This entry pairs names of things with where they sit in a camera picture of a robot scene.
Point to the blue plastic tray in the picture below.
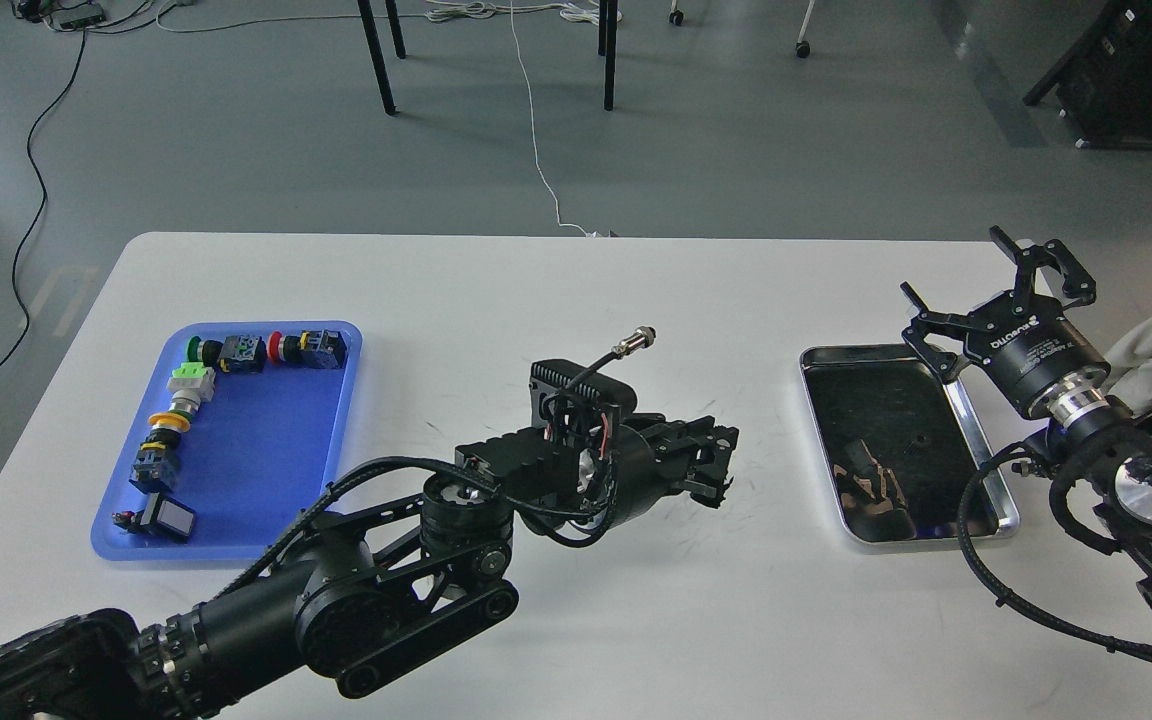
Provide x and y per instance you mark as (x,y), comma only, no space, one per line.
(264,449)

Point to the green push button switch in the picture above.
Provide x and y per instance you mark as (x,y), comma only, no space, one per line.
(236,354)

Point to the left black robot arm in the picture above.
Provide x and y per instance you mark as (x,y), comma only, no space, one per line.
(398,561)

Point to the light green white switch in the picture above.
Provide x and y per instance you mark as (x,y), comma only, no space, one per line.
(192,385)

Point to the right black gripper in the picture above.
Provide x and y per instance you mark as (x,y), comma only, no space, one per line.
(1031,355)

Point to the red emergency stop button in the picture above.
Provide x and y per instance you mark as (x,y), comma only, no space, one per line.
(310,349)

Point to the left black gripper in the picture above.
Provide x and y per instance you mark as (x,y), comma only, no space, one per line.
(657,458)

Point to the yellow ring push button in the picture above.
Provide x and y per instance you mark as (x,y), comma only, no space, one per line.
(156,466)

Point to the black square white button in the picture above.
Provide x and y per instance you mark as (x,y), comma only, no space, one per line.
(162,517)

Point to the silver metal tray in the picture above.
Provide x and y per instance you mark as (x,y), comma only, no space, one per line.
(867,402)

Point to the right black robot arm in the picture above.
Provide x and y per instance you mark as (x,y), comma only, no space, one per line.
(1096,455)

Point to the black chair leg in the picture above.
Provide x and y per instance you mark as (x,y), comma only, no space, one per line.
(607,24)

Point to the dark cabinet in corner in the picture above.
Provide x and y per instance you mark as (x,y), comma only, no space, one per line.
(1104,81)

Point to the black table leg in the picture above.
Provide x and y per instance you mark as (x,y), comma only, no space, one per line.
(372,38)

